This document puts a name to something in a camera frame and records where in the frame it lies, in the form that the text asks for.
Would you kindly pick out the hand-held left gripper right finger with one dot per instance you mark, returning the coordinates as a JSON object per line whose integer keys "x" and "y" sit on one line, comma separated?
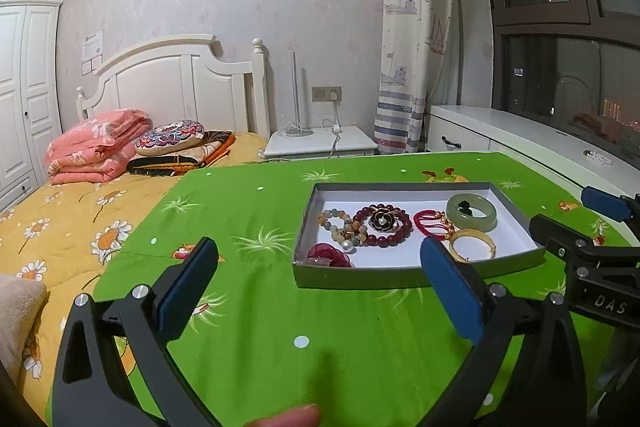
{"x": 455, "y": 293}

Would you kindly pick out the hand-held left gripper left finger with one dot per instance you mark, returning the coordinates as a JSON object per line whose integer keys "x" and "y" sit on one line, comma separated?
{"x": 185, "y": 288}

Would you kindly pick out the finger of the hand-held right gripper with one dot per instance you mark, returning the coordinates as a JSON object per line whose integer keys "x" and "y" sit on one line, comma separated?
{"x": 605, "y": 203}
{"x": 575, "y": 243}

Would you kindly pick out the gold bangle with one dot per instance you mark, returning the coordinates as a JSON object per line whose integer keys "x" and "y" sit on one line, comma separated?
{"x": 475, "y": 235}

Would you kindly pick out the grey shallow box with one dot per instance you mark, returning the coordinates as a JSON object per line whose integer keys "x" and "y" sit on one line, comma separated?
{"x": 400, "y": 253}

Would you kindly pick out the pale green jade bangle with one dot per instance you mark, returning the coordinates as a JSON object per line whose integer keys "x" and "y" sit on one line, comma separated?
{"x": 483, "y": 217}

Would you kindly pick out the small dark ornament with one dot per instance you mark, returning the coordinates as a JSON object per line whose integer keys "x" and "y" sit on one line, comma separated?
{"x": 462, "y": 207}

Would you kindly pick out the black gold-rimmed flower brooch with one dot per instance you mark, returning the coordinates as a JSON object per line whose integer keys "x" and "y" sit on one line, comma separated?
{"x": 382, "y": 220}

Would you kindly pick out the red fabric flower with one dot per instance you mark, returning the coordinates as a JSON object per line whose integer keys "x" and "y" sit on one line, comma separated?
{"x": 325, "y": 253}

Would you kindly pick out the person's left hand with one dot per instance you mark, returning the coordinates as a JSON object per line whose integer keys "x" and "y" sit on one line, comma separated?
{"x": 286, "y": 417}

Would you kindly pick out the green printed tablecloth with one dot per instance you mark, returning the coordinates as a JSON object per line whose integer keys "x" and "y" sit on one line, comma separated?
{"x": 280, "y": 307}

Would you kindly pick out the orange black folded blanket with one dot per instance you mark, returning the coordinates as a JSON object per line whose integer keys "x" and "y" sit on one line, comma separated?
{"x": 165, "y": 165}

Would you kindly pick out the yellow daisy bedsheet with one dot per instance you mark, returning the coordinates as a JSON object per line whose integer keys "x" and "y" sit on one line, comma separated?
{"x": 60, "y": 227}

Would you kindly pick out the dark framed window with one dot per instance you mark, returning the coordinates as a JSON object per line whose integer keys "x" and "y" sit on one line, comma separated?
{"x": 550, "y": 72}

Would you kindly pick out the white low cabinet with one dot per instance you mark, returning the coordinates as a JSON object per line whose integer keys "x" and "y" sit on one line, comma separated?
{"x": 480, "y": 122}

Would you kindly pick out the embroidered round pillow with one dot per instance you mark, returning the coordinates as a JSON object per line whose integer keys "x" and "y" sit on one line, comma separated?
{"x": 170, "y": 138}

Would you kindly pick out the folded pink quilt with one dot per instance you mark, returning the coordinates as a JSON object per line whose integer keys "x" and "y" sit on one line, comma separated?
{"x": 90, "y": 147}

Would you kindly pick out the beige cloth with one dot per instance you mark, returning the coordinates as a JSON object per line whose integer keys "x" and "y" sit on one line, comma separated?
{"x": 17, "y": 322}

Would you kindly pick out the white nightstand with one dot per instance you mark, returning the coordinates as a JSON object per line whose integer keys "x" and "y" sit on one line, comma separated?
{"x": 350, "y": 142}

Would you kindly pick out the white desk lamp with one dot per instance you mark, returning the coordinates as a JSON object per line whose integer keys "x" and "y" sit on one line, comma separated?
{"x": 297, "y": 133}

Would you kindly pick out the white bed headboard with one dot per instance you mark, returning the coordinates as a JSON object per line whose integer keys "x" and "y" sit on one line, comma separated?
{"x": 165, "y": 82}

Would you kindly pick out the white wardrobe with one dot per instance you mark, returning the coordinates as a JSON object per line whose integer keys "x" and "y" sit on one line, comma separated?
{"x": 25, "y": 107}

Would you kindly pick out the ship print curtain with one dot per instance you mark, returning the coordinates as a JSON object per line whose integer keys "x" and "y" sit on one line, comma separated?
{"x": 410, "y": 32}

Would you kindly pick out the grey wall socket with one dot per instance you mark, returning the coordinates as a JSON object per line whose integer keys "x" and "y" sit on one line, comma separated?
{"x": 320, "y": 94}

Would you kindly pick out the paper wall notice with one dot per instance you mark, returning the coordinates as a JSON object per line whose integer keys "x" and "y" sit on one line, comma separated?
{"x": 92, "y": 52}

